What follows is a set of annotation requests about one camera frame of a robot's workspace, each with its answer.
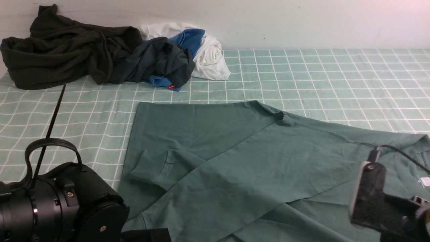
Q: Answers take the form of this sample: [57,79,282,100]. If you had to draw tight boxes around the dark navy crumpled garment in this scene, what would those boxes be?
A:
[108,37,195,88]

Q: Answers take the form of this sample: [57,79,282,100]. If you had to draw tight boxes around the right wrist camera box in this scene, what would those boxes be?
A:
[349,161,386,227]

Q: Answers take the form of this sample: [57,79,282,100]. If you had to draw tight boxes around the blue crumpled garment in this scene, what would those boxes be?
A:
[148,29,205,91]

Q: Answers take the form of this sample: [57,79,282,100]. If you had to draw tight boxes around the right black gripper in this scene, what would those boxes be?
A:
[380,195,429,242]

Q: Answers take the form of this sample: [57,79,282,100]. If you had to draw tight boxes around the white crumpled garment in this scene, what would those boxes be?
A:
[140,23,231,81]

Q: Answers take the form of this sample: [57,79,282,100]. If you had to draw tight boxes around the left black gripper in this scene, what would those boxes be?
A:
[44,162,171,242]

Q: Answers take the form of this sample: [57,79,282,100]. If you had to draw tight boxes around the green long-sleeve top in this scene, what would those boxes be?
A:
[118,101,429,242]

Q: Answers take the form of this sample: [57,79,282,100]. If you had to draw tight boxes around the green checkered tablecloth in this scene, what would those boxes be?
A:
[0,49,430,189]

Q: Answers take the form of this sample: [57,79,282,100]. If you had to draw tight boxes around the dark olive crumpled garment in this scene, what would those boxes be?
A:
[1,4,142,90]

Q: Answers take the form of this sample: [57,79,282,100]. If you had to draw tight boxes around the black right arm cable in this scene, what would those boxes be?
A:
[368,145,430,173]

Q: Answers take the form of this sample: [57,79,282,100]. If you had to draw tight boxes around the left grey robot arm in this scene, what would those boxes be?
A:
[1,162,171,242]

